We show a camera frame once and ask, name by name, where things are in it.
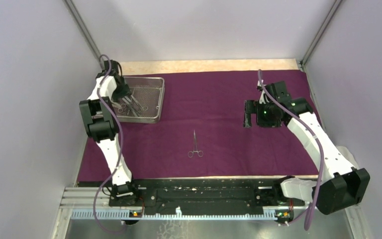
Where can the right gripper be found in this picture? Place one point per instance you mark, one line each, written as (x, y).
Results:
(252, 107)

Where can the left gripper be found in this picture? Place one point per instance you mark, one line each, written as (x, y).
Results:
(125, 91)

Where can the metal mesh instrument tray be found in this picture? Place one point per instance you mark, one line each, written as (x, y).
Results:
(149, 91)

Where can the maroon wrap cloth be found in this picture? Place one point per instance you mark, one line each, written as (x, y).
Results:
(212, 104)

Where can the surgical clamp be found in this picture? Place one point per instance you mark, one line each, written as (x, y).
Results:
(195, 150)

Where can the surgical forceps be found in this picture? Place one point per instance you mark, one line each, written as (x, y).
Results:
(136, 105)

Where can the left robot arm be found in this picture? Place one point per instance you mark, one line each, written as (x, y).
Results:
(103, 126)

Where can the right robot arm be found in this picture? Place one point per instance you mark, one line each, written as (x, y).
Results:
(339, 184)

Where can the surgical scissors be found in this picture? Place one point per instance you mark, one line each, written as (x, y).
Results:
(126, 109)

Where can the white crumpled cloth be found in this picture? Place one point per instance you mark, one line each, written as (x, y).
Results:
(348, 155)

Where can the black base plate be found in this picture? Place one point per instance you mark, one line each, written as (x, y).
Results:
(204, 196)

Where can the grey cable duct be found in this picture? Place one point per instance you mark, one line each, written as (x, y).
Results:
(125, 214)

